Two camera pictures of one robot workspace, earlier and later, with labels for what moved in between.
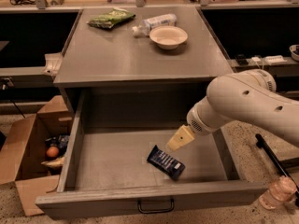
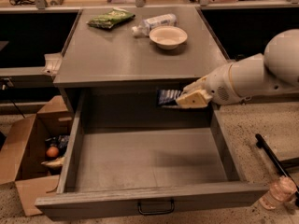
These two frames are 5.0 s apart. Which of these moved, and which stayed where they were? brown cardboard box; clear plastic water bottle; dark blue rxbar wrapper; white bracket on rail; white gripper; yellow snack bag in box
Moved: white gripper; dark blue rxbar wrapper
Stayed: yellow snack bag in box; clear plastic water bottle; white bracket on rail; brown cardboard box
